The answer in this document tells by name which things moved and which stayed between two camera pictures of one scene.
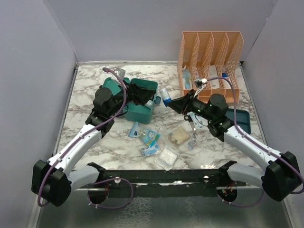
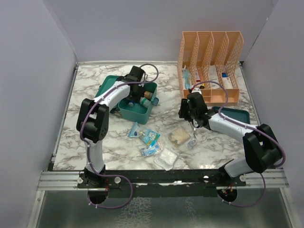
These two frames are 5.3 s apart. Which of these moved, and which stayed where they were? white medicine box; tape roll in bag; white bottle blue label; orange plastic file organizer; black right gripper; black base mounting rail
Moved: white bottle blue label; black right gripper
Stayed: tape roll in bag; orange plastic file organizer; black base mounting rail; white medicine box
